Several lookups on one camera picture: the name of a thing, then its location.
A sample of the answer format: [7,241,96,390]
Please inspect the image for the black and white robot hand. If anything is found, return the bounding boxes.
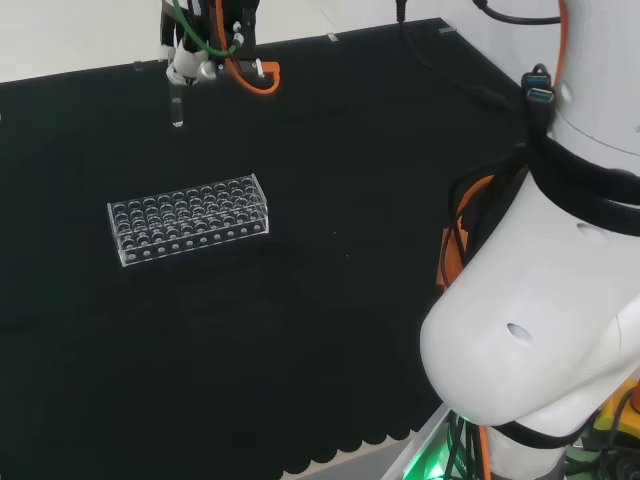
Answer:
[158,0,264,89]

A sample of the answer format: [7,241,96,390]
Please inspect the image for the clear glass test tube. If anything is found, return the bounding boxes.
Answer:
[169,82,185,129]

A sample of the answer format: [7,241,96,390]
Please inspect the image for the clear acrylic test tube rack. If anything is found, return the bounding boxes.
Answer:
[106,172,272,269]

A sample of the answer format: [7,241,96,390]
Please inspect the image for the black bench cloth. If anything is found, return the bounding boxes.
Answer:
[0,17,532,480]

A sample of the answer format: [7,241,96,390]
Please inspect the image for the blue plug connectors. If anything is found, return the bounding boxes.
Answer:
[520,63,557,107]

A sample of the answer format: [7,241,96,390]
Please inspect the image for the yellow stop button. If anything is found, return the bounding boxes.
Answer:
[593,378,640,444]

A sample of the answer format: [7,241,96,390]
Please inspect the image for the green cable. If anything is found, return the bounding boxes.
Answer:
[172,0,242,58]

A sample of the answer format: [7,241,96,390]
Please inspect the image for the orange cable at wrist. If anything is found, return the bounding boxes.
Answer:
[213,0,283,97]

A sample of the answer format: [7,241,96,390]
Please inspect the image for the black cable over cloth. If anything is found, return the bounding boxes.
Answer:
[394,0,531,129]

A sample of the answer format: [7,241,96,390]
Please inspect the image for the black cable by arm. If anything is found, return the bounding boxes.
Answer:
[472,0,564,26]

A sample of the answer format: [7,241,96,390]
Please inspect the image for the orange cable along arm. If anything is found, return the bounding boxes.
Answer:
[551,0,570,92]

